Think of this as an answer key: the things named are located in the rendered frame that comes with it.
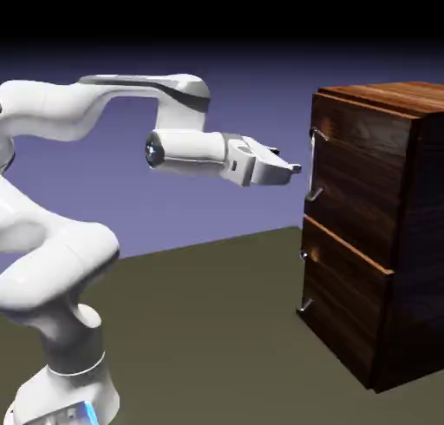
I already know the short silver bar handle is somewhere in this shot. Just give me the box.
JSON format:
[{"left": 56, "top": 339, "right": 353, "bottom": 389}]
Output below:
[{"left": 297, "top": 250, "right": 314, "bottom": 313}]

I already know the short dark wood door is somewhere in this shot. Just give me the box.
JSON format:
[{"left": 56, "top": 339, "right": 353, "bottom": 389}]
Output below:
[{"left": 297, "top": 215, "right": 395, "bottom": 390}]

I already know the dark wood cabinet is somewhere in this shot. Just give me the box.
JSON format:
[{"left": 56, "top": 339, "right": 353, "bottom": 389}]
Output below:
[{"left": 296, "top": 81, "right": 444, "bottom": 394}]

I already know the long silver bar handle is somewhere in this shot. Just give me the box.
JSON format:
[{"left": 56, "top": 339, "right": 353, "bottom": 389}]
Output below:
[{"left": 304, "top": 126, "right": 330, "bottom": 203}]

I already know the tall dark wood door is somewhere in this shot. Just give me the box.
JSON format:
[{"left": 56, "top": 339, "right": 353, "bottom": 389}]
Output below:
[{"left": 304, "top": 92, "right": 419, "bottom": 270}]

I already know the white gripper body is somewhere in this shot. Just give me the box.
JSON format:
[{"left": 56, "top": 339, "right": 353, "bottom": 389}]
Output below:
[{"left": 241, "top": 135, "right": 295, "bottom": 187}]

